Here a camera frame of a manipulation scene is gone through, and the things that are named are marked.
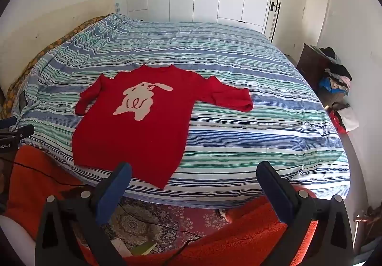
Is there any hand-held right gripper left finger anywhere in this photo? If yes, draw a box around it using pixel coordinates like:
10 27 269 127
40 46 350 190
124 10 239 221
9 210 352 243
35 162 133 266

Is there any dark wooden nightstand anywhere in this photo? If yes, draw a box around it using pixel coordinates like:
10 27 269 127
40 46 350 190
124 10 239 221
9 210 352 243
297 43 332 94

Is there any green book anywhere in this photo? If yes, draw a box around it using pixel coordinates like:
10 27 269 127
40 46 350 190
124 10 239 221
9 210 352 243
131 240 158 256

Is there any red rabbit print sweater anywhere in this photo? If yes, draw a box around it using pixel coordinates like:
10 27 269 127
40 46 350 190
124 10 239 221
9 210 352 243
72 65 254 189

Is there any red bag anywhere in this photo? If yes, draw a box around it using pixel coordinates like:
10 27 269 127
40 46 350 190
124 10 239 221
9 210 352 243
328 109 349 136

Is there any patterned rug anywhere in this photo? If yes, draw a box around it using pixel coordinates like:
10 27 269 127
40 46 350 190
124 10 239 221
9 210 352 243
64 191 229 256

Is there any white door with black handle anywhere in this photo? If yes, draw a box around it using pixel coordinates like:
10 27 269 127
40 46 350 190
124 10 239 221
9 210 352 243
268 0 287 43

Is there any orange fleece garment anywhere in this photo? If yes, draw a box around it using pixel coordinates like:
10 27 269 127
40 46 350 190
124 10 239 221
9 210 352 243
5 146 320 266

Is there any cream upholstered headboard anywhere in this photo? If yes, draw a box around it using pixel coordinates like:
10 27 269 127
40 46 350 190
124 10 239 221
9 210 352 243
0 0 117 90

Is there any white bag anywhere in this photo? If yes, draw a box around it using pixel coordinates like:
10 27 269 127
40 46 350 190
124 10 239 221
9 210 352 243
337 106 360 132

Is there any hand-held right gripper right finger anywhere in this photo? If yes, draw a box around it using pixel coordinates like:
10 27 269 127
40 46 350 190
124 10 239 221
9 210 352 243
256 161 354 266

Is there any pile of clothes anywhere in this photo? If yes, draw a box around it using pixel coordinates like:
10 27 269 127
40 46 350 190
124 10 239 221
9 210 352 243
317 47 353 97

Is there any black cable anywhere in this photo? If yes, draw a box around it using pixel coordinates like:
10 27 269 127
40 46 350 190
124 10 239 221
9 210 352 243
0 157 202 262

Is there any white paper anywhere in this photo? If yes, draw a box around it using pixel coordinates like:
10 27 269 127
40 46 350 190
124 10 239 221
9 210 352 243
110 239 133 258

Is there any striped bed sheet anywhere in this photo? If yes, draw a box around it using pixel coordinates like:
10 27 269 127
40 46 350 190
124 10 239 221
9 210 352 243
18 13 350 201

